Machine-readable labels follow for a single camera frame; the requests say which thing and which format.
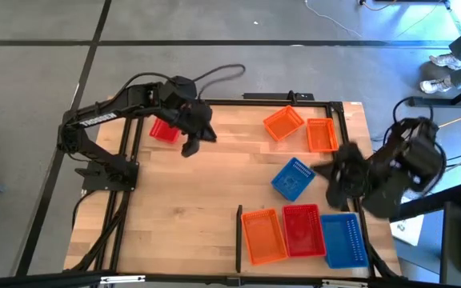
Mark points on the orange plastic basket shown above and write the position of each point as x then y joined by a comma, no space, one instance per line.
321,136
283,124
263,238

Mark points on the black aluminium table frame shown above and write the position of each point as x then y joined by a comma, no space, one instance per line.
230,103

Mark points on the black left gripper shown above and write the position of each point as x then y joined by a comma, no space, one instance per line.
186,120

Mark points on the red plastic basket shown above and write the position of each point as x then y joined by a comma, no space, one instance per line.
161,132
303,232

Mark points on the black diagonal desk bar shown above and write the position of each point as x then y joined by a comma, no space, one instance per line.
426,205

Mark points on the black front crossbar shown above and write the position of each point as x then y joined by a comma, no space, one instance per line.
34,282

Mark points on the silver bracket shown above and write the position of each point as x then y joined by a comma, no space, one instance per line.
122,278
344,283

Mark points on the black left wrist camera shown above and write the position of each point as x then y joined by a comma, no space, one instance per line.
203,112

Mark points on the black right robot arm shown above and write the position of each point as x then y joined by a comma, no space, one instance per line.
414,160

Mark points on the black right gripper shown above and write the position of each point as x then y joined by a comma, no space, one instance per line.
350,170

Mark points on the white printed paper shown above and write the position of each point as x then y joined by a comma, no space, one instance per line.
408,232

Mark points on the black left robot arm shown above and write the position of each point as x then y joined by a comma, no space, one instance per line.
98,119

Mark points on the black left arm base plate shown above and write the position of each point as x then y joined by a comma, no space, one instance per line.
94,182

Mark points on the black desk foot bar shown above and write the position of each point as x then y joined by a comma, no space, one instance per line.
430,102

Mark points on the blue plastic basket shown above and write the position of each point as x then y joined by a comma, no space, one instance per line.
292,180
342,242

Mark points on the black mounting bar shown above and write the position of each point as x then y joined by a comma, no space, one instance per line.
270,96

